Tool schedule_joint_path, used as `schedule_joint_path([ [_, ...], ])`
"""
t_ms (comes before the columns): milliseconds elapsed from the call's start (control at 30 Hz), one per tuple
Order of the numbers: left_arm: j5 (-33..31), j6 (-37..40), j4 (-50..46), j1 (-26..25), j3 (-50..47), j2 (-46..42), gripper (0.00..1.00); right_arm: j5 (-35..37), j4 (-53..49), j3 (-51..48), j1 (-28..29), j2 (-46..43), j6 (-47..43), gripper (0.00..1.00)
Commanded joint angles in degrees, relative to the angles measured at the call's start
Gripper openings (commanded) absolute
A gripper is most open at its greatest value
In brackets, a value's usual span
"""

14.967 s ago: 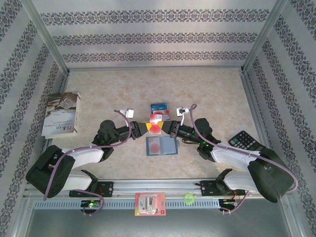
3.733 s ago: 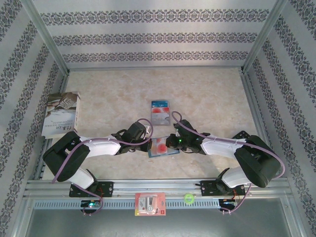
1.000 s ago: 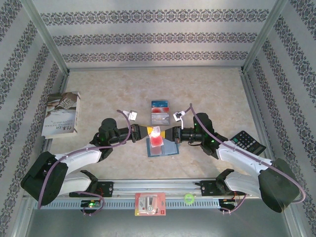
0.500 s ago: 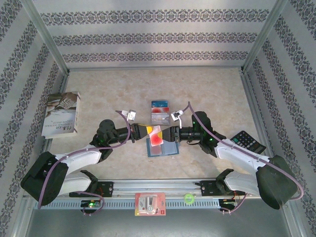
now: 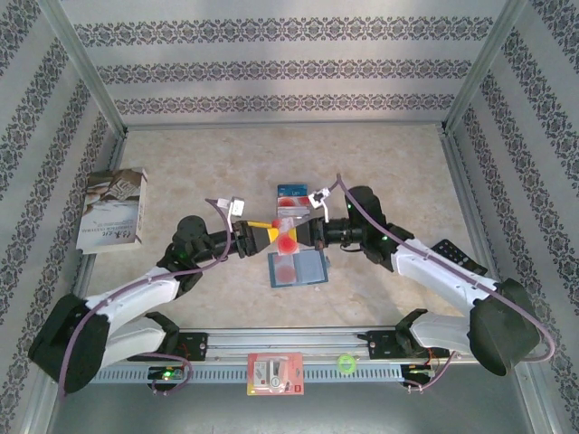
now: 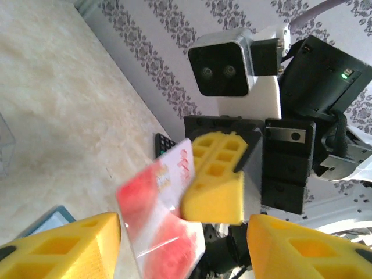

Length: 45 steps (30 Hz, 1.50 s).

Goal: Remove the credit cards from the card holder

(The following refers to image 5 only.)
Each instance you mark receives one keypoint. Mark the blue leather card holder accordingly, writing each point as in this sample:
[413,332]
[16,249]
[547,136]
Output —
[310,267]

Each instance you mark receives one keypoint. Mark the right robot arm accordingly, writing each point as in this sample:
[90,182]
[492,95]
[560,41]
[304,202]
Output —
[434,271]

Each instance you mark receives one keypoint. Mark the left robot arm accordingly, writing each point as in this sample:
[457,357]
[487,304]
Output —
[135,289]

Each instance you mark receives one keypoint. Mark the clear acrylic card stand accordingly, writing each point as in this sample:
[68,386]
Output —
[302,217]

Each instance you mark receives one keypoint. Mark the white book with photo cover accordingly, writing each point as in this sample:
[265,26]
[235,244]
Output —
[113,212]

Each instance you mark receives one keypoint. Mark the black remote control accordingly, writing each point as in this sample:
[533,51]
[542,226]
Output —
[452,253]

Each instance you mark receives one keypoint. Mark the green tape roll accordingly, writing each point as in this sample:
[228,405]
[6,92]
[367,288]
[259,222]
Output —
[340,364]

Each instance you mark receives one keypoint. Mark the red blister pack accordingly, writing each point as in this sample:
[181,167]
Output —
[276,375]

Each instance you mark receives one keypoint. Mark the small circuit board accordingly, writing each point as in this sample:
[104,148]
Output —
[420,371]
[174,374]

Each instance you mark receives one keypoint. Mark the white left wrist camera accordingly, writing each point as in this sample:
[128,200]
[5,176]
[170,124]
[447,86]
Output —
[237,207]

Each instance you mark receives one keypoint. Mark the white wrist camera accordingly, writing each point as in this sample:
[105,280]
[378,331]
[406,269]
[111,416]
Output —
[319,198]
[237,207]

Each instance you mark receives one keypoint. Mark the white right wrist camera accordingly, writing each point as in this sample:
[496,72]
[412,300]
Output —
[319,198]

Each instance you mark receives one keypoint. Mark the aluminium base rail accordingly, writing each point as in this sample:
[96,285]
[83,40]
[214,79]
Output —
[289,339]

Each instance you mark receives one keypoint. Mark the aluminium side rail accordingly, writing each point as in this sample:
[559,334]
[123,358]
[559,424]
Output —
[106,190]
[470,203]

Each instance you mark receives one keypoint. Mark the aluminium frame corner post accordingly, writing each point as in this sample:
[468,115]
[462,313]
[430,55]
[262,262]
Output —
[484,68]
[86,68]

